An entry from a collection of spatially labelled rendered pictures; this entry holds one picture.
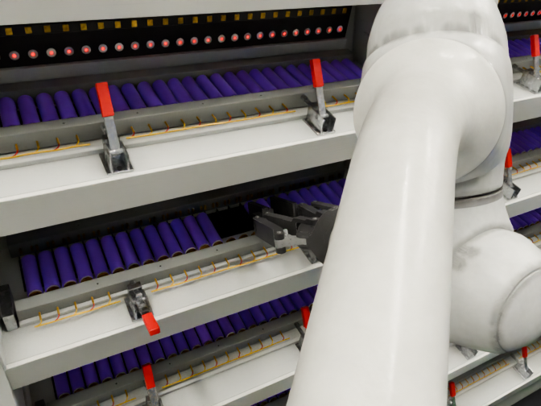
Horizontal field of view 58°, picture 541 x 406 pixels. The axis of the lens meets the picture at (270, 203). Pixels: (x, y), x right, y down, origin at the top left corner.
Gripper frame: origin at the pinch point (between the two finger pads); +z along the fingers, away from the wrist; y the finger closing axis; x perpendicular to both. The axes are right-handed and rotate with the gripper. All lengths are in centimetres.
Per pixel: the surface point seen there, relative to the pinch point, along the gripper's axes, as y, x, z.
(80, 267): 26.9, 1.8, 3.9
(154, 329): 21.5, 7.0, -10.0
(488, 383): -63, 65, 15
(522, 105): -43.9, -9.4, -8.7
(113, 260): 22.8, 2.0, 3.6
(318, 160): -4.1, -7.5, -7.5
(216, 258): 9.7, 4.5, -0.1
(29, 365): 35.0, 9.3, -3.7
